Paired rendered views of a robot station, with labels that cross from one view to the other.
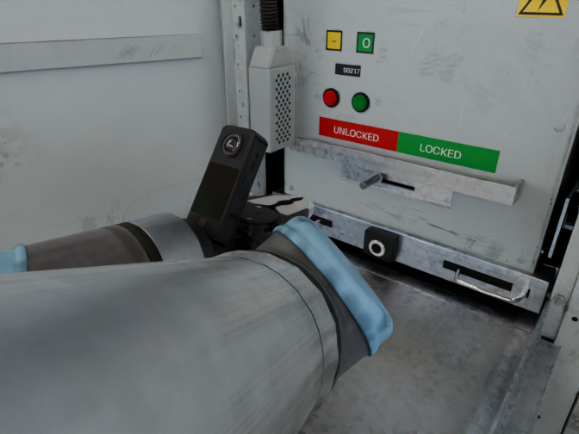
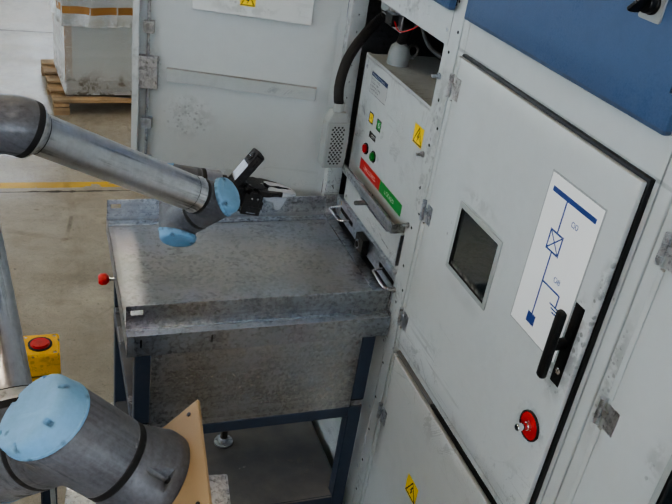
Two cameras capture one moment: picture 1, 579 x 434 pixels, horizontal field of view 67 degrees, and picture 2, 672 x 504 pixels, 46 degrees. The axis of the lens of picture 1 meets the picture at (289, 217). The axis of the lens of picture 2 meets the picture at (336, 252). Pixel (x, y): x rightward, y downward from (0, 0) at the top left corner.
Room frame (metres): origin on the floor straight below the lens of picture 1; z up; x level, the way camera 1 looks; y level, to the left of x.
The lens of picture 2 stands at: (-1.12, -1.07, 1.98)
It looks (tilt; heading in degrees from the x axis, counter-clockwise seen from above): 29 degrees down; 28
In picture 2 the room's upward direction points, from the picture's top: 9 degrees clockwise
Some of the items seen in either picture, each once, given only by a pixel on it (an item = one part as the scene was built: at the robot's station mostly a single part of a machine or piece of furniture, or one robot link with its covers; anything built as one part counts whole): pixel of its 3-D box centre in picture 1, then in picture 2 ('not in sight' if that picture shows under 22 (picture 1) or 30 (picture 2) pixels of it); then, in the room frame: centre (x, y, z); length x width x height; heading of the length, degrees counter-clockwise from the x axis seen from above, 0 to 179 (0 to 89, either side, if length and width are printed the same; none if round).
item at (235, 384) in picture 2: not in sight; (229, 371); (0.41, 0.06, 0.46); 0.64 x 0.58 x 0.66; 142
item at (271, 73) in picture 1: (273, 98); (335, 138); (0.79, 0.03, 1.14); 0.08 x 0.05 x 0.17; 142
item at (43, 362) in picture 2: not in sight; (40, 362); (-0.24, 0.09, 0.85); 0.08 x 0.08 x 0.10; 52
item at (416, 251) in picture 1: (389, 237); (373, 243); (0.72, -0.19, 0.89); 0.54 x 0.05 x 0.06; 52
